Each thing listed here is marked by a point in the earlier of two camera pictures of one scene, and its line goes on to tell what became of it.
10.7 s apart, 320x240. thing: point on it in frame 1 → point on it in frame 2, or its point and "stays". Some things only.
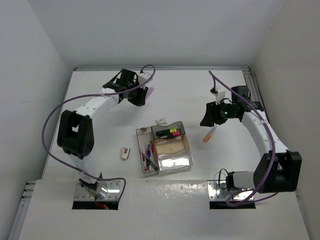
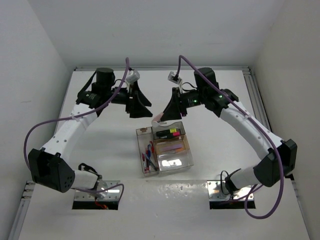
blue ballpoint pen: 149,151 stays
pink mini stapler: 125,153 → 156,118
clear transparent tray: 175,160 stays
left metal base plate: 113,192 stays
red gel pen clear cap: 147,160 stays
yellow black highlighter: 166,132 stays
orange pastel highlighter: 207,137 → 179,150
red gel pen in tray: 144,161 stays
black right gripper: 211,116 → 174,107
